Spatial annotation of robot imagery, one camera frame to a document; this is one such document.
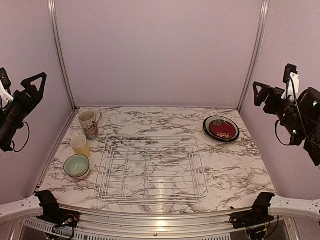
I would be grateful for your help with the yellow ceramic cup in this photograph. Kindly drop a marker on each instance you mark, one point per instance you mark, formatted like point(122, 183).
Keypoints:
point(80, 145)

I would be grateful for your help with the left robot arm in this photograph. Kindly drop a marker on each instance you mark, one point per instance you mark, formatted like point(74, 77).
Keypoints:
point(18, 106)

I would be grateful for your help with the aluminium front table rail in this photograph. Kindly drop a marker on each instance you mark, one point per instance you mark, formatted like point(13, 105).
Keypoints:
point(107, 225)

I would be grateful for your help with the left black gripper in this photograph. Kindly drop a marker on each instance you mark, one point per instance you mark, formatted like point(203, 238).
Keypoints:
point(32, 91)

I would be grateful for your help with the left aluminium frame post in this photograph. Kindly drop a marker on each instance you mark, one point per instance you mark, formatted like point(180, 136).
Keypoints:
point(59, 52)

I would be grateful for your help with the tall shell patterned mug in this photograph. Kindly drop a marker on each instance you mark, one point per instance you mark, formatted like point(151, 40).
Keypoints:
point(89, 121)

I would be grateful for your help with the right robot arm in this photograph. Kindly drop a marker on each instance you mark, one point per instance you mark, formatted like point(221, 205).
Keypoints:
point(301, 117)

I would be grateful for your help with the aluminium frame post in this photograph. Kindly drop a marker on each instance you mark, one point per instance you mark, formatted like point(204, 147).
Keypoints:
point(260, 33)
point(59, 52)

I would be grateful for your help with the right aluminium frame post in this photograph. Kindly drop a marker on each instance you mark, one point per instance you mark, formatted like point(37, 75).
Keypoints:
point(260, 33)

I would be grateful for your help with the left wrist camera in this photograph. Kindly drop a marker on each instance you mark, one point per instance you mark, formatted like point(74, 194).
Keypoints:
point(5, 85)

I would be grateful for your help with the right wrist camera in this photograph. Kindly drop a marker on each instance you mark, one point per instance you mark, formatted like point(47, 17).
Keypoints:
point(292, 81)

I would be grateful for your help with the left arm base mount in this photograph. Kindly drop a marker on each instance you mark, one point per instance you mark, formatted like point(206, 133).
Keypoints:
point(52, 212)

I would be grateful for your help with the white red patterned teacup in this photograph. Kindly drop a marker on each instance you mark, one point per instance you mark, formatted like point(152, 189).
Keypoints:
point(80, 177)

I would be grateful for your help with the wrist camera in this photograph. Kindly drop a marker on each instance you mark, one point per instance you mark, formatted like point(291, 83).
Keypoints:
point(292, 81)
point(5, 85)

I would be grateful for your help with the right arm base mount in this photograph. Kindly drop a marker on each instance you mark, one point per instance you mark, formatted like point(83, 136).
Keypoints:
point(252, 215)

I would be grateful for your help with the pale green ceramic bowl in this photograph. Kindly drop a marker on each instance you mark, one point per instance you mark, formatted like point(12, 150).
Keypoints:
point(76, 165)

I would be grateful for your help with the white wire dish rack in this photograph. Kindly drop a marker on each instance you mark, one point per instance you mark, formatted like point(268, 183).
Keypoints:
point(151, 170)

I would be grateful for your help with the black rimmed large plate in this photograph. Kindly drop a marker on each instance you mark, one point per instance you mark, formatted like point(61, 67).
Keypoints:
point(209, 119)

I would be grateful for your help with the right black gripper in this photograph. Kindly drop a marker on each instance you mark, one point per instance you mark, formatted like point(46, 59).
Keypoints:
point(274, 93)

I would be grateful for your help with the red floral small plate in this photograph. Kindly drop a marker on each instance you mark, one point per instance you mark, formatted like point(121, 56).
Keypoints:
point(223, 129)

